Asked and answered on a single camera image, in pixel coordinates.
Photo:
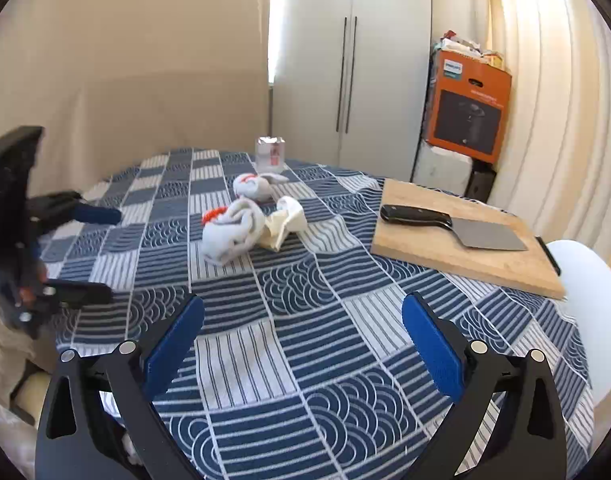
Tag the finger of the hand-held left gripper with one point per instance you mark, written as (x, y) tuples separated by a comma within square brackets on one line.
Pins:
[(85, 294), (102, 215)]

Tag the white wardrobe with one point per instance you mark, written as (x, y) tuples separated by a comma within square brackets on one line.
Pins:
[(355, 70)]

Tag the pile of packets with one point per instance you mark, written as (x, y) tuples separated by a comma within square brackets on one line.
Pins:
[(470, 50)]

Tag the white sock with red mark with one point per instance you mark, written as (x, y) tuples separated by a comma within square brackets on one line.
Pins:
[(255, 187)]

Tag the cream crumpled cloth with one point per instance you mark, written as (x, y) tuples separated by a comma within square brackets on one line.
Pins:
[(285, 222)]

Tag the small black box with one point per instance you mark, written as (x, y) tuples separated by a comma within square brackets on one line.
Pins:
[(482, 185)]

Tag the white box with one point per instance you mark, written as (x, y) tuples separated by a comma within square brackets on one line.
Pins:
[(443, 167)]

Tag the cream curtain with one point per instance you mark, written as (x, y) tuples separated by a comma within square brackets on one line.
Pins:
[(560, 110)]

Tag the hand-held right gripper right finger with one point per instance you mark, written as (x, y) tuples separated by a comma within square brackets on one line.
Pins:
[(435, 347)]

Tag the grey white sock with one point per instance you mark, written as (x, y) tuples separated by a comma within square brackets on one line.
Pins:
[(233, 232)]

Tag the wooden cutting board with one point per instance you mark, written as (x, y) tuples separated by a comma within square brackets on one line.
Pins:
[(465, 250)]

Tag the blue white patterned tablecloth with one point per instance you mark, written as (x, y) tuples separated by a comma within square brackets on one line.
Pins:
[(310, 310)]

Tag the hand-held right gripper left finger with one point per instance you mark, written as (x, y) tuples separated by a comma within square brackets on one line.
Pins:
[(173, 342)]

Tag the orange cardboard box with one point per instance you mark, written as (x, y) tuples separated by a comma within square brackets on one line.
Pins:
[(465, 110)]

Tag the white chair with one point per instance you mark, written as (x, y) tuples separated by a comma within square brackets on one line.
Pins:
[(590, 320)]

